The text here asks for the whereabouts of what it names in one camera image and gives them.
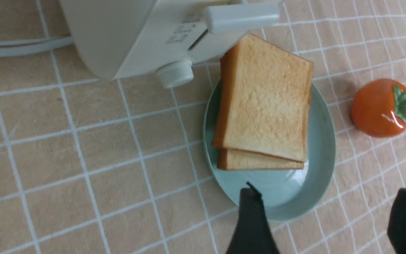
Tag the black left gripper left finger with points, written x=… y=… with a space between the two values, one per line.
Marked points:
x=252 y=234

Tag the toast slice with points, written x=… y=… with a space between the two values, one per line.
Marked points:
x=230 y=159
x=265 y=100

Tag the cream white toaster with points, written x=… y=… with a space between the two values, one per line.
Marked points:
x=126 y=38

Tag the light green plate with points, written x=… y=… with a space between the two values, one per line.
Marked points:
x=287 y=193

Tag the orange persimmon with green leaves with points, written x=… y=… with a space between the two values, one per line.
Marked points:
x=379 y=108

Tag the orange checkered tablecloth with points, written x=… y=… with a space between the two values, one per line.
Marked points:
x=88 y=166

